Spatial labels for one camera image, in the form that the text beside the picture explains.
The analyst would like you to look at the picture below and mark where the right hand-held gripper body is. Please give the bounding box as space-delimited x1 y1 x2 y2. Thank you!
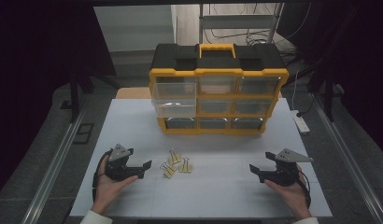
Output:
259 147 315 188

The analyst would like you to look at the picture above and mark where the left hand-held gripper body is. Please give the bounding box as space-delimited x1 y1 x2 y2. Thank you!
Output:
105 143 137 182

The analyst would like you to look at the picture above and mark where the clear plastic drawer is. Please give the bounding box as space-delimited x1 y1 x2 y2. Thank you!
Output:
150 98 199 119

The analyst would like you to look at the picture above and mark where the yellow black drawer organizer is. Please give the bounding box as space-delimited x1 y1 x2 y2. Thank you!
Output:
148 42 291 136

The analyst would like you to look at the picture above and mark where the person's left hand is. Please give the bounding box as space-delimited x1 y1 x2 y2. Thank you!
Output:
92 154 140 217

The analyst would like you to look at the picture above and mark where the person's right hand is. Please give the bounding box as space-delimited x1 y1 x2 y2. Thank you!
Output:
263 163 313 220

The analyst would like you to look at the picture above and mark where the white power strip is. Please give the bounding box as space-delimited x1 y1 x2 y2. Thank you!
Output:
291 109 311 135

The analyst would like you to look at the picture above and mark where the wooden board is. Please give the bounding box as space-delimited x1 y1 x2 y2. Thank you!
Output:
115 86 153 100

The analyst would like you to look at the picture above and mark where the black metal stand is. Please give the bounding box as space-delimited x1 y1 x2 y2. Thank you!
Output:
285 57 346 123
59 66 121 123

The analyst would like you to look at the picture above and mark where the dark curtain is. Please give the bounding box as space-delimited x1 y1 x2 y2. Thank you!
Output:
278 0 383 161
0 0 117 200

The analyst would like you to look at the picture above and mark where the grey metal shelf rack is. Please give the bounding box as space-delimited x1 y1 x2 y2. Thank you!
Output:
197 2 285 45

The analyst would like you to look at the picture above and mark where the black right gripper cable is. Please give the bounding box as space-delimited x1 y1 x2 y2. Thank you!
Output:
296 169 313 209

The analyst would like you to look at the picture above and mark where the black plug cable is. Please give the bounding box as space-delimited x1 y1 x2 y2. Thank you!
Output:
296 92 316 118

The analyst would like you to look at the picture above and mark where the aluminium rail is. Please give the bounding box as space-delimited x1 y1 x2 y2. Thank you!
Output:
21 104 89 224
310 92 383 224

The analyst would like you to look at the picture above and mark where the white power cable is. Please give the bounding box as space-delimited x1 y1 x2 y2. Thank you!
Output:
291 69 302 112

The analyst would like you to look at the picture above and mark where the tangle of black floor cables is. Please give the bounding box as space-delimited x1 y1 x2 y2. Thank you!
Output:
204 3 313 63

